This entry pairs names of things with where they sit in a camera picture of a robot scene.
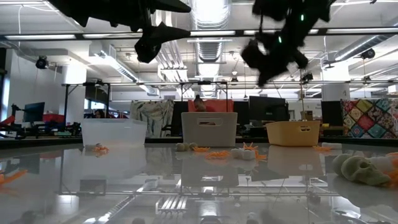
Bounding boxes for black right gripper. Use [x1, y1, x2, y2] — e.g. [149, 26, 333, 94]
[241, 30, 309, 88]

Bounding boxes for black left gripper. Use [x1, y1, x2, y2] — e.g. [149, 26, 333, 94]
[77, 0, 192, 63]

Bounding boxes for large black monitor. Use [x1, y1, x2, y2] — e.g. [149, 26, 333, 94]
[248, 95, 289, 123]

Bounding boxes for white ceiling pipe bundle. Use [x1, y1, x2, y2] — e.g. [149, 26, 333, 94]
[144, 39, 190, 83]

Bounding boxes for white LED light strip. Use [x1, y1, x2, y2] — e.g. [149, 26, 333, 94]
[243, 29, 321, 35]
[190, 30, 236, 37]
[4, 34, 77, 40]
[82, 32, 137, 39]
[326, 27, 398, 34]

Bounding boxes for orange hanging cloth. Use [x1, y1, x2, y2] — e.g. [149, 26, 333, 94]
[187, 99, 235, 113]

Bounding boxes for yellow plastic basket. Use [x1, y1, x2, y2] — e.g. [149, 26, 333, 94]
[266, 120, 322, 147]

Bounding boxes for grey plastic bin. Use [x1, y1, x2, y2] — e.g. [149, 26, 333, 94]
[181, 111, 239, 148]

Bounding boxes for leaf print hanging cloth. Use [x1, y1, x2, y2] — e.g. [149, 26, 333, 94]
[129, 100, 175, 139]

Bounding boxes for black hanging screen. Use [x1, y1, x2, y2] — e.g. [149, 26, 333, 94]
[84, 83, 110, 106]

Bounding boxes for colourful patchwork quilt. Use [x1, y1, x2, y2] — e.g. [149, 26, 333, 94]
[340, 98, 398, 139]

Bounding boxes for clear plastic bin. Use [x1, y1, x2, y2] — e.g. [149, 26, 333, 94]
[80, 118, 148, 147]

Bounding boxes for red and blue equipment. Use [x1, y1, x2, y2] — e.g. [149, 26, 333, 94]
[42, 113, 67, 131]

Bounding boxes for small black monitor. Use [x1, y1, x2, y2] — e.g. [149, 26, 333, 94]
[23, 101, 46, 123]

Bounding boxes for yellow hanging cable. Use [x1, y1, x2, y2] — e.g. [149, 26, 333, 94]
[297, 68, 306, 121]

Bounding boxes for silver round ventilation duct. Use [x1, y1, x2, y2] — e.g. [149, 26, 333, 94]
[188, 0, 233, 98]
[334, 34, 398, 62]

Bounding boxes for white rectangular air duct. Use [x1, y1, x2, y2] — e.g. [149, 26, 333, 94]
[89, 43, 160, 96]

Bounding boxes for black metal workstation frame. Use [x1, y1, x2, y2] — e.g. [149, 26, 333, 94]
[61, 80, 231, 133]

